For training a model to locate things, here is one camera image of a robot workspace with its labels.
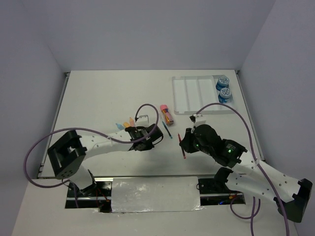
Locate yellow highlighter cap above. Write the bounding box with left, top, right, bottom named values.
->
left=123, top=122, right=130, bottom=128

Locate purple cable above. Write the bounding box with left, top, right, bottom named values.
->
left=195, top=102, right=290, bottom=236
left=24, top=103, right=160, bottom=209

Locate teal pen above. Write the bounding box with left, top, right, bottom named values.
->
left=162, top=121, right=173, bottom=139

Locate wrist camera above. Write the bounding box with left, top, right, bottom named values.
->
left=189, top=114, right=206, bottom=126
left=135, top=115, right=150, bottom=127

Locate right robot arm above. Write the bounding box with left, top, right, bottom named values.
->
left=179, top=124, right=313, bottom=223

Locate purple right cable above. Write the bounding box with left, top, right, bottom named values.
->
left=195, top=102, right=290, bottom=236

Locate blue highlighter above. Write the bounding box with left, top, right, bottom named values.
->
left=116, top=123, right=125, bottom=130

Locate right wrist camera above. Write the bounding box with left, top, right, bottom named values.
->
left=189, top=114, right=206, bottom=126

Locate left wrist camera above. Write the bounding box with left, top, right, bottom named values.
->
left=135, top=115, right=150, bottom=127

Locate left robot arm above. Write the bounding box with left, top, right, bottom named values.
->
left=48, top=124, right=163, bottom=196

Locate white compartment tray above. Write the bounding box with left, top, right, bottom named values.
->
left=172, top=75, right=223, bottom=115

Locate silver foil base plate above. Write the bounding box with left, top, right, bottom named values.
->
left=111, top=177, right=202, bottom=213

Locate red pen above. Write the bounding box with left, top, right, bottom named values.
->
left=178, top=133, right=186, bottom=159

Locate orange highlighter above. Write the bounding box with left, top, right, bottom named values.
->
left=129, top=117, right=136, bottom=127

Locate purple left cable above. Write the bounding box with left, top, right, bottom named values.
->
left=24, top=103, right=160, bottom=209

